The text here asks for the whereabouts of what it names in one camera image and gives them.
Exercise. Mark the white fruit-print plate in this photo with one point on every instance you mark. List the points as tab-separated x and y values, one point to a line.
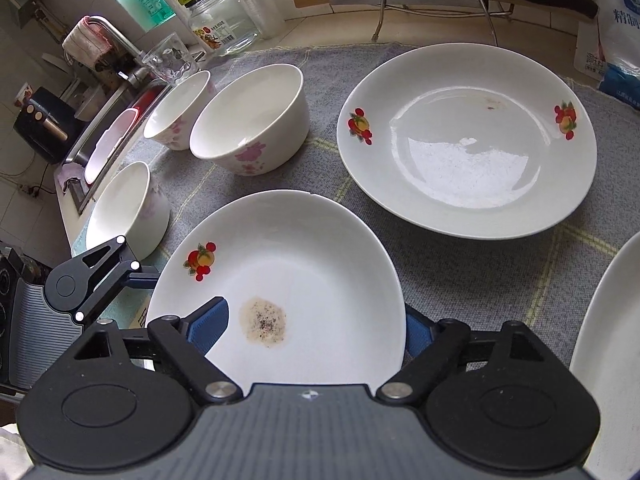
300	260
465	160

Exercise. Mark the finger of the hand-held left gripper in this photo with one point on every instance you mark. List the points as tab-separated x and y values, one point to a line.
85	280

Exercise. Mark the grey checked cloth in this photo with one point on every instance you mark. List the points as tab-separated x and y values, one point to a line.
500	280

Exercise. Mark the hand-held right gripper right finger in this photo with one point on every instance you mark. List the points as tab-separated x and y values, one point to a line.
417	332

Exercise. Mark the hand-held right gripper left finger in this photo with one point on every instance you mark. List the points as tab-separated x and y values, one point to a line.
210	322

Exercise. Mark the red basin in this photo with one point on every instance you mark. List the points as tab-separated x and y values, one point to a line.
107	145

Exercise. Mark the large white pink-flower bowl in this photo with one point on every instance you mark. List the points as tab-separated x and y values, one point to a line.
245	110

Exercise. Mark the metal faucet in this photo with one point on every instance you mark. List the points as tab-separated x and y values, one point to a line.
127	45

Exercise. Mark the small white pink-flower bowl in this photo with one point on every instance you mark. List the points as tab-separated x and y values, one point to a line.
120	200
175	105

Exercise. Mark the steel sink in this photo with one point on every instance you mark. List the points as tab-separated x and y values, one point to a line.
107	105

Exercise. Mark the black appliance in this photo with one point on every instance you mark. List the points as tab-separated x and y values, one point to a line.
35	125

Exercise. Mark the glass jar with yellow lid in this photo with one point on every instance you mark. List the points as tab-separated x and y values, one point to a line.
220	20

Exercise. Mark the clear drinking glass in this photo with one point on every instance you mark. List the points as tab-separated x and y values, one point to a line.
167	60

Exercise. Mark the pink dishcloth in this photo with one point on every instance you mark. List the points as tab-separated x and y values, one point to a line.
82	40

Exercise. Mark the white and blue salt bag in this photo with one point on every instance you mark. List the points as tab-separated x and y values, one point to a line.
620	35

